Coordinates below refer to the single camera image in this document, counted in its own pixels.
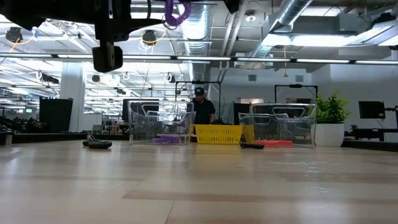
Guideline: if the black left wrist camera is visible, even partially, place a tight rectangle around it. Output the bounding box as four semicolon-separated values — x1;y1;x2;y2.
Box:
92;42;124;73

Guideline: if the white building column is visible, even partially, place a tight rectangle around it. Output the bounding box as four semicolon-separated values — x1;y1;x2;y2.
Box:
59;62;85;133

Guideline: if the black desk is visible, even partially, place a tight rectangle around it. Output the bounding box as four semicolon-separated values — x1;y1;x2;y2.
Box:
343;124;398;142

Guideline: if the white plant pot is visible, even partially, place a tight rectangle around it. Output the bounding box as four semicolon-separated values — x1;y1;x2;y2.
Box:
314;123;346;148

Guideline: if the black ceiling pendant device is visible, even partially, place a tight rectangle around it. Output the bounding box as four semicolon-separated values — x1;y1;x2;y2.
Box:
142;29;158;46
5;26;24;44

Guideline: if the black monitor screen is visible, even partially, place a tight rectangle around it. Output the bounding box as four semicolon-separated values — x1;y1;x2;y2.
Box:
358;100;386;119

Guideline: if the yellow hanging cord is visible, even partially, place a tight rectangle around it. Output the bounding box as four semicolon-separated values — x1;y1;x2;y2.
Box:
282;45;289;78

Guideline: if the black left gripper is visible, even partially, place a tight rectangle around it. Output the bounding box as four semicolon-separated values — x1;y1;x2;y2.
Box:
93;0;164;43

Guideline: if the black overhead light bar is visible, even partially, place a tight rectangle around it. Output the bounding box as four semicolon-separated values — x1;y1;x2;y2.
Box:
0;52;398;65

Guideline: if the black metal frame stand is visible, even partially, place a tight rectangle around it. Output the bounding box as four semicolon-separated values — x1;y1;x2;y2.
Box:
274;83;319;105
175;80;222;125

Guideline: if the green potted plant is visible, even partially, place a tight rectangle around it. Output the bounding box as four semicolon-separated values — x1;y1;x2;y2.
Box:
310;91;351;125

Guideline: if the yellow plastic basket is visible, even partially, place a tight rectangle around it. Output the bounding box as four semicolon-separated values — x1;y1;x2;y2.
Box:
191;124;245;146

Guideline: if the black office partition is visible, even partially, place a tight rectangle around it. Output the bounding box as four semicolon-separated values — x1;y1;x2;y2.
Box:
39;97;74;133

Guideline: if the clear plastic bin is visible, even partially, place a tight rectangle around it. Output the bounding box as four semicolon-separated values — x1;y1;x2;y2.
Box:
127;100;195;146
238;103;318;148

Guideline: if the silver round air duct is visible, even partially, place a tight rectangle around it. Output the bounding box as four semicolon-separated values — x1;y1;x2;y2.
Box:
177;2;214;57
248;0;314;60

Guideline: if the person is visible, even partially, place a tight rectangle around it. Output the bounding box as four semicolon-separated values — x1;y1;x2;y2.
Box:
190;86;216;125

